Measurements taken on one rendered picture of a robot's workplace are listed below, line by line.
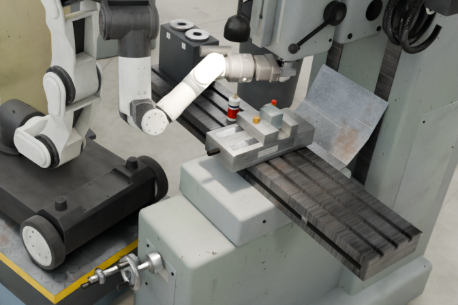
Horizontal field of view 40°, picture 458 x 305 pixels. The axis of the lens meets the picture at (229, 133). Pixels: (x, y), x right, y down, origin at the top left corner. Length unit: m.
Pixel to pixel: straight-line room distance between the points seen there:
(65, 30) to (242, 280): 1.01
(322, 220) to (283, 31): 0.56
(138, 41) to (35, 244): 0.96
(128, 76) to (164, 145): 1.99
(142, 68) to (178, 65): 0.68
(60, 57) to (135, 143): 1.61
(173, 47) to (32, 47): 1.26
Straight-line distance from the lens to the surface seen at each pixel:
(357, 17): 1.94
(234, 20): 1.71
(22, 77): 3.58
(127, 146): 3.72
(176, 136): 3.81
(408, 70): 2.14
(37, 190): 2.50
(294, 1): 1.77
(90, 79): 2.24
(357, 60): 2.27
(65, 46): 2.17
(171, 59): 2.46
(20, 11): 3.42
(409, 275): 2.91
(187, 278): 2.00
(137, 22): 1.74
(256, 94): 4.09
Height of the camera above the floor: 2.12
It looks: 33 degrees down
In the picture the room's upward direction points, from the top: 7 degrees clockwise
